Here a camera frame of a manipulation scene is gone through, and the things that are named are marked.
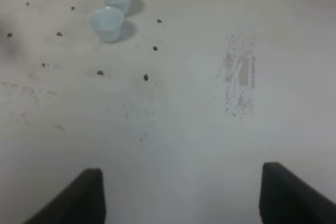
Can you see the near light blue teacup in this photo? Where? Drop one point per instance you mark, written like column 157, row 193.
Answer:
column 106, row 22

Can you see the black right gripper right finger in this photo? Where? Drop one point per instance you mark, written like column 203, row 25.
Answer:
column 285, row 198

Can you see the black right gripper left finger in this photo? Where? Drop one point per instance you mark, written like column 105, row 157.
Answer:
column 82, row 201

